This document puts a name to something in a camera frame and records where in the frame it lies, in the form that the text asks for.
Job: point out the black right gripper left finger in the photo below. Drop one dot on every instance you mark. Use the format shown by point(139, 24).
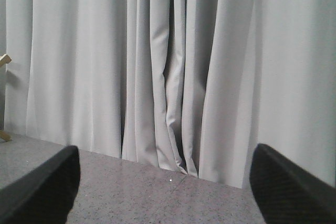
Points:
point(46, 194)

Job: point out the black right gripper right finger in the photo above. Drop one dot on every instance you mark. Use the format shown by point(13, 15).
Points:
point(286, 193)

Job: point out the grey curtain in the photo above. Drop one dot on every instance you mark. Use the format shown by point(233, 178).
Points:
point(185, 85)

